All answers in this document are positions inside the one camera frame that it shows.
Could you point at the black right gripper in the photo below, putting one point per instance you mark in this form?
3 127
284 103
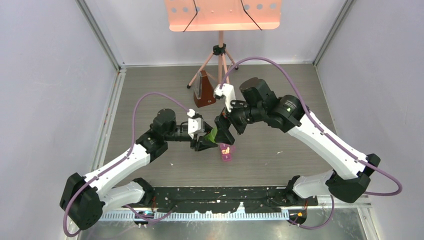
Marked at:
223 122

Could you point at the brown wooden metronome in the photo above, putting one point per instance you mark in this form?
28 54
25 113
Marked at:
203 91

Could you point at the white pills in organizer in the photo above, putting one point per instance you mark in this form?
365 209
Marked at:
226 151

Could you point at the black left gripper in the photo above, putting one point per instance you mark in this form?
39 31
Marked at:
201 143

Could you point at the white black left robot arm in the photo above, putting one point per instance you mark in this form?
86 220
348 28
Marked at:
86 197

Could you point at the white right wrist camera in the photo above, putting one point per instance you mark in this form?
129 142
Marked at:
226 92

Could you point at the pink music stand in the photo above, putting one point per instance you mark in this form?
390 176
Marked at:
222 16

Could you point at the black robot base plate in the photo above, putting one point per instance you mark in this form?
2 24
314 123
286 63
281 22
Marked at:
221 200

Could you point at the green pill bottle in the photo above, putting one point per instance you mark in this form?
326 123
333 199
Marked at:
211 136

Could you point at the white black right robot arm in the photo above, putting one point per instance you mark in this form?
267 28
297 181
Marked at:
351 170

